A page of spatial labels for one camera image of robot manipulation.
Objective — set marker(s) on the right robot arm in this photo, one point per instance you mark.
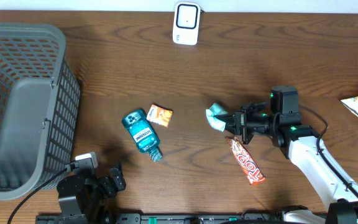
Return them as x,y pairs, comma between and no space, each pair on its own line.
280,120

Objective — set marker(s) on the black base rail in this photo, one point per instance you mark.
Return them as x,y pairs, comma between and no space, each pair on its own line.
197,218

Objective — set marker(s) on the orange chocolate bar wrapper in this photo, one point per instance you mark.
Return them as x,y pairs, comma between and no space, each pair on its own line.
245,160

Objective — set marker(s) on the grey plastic mesh basket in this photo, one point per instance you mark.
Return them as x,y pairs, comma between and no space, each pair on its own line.
39,101

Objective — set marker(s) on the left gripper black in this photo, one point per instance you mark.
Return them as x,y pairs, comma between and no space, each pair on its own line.
110,188

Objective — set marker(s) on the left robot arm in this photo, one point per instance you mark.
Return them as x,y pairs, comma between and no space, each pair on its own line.
82,196

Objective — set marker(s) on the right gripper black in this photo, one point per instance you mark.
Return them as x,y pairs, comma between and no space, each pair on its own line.
237,123

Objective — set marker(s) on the white barcode scanner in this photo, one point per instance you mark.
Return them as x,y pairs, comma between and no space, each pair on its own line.
186,23

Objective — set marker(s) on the blue Listerine mouthwash bottle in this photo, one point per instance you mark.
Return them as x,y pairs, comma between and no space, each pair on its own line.
143,134

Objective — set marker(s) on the pale green snack packet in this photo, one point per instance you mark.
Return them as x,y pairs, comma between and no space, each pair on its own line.
211,115

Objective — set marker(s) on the small orange tissue pack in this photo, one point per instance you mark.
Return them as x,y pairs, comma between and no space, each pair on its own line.
159,115

